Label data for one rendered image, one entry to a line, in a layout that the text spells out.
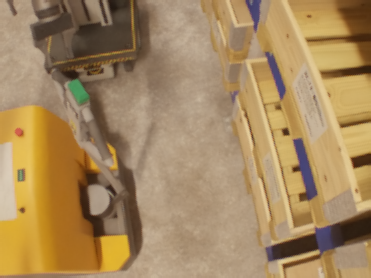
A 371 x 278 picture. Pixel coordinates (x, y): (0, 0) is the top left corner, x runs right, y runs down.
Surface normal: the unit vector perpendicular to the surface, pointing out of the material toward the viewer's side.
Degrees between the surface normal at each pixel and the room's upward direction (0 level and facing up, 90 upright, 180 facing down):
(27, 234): 0
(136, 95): 0
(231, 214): 0
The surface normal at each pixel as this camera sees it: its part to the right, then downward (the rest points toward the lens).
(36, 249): 0.23, -0.40
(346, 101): -0.01, -0.37
